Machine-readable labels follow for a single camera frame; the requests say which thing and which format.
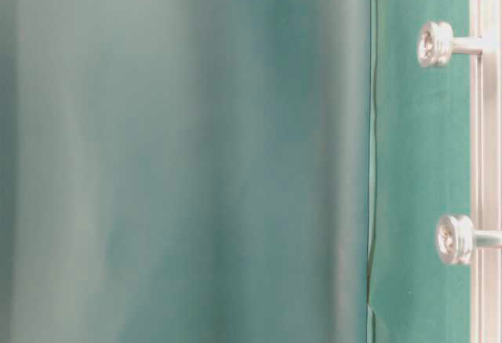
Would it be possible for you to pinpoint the silver pulley shaft near end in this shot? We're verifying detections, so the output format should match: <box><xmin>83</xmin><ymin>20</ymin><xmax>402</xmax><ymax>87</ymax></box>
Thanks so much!
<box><xmin>417</xmin><ymin>21</ymin><xmax>484</xmax><ymax>68</ymax></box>

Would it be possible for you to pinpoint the silver pulley shaft middle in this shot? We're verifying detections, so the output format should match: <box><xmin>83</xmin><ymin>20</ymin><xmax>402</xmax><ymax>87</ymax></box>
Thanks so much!
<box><xmin>435</xmin><ymin>214</ymin><xmax>501</xmax><ymax>265</ymax></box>

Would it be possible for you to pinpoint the green table cloth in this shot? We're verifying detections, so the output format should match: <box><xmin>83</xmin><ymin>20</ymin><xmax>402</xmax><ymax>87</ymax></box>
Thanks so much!
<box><xmin>368</xmin><ymin>0</ymin><xmax>470</xmax><ymax>342</ymax></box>

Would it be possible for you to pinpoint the aluminium extrusion rail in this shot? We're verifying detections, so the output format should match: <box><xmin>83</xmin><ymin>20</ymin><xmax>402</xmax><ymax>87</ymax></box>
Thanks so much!
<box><xmin>470</xmin><ymin>0</ymin><xmax>501</xmax><ymax>342</ymax></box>

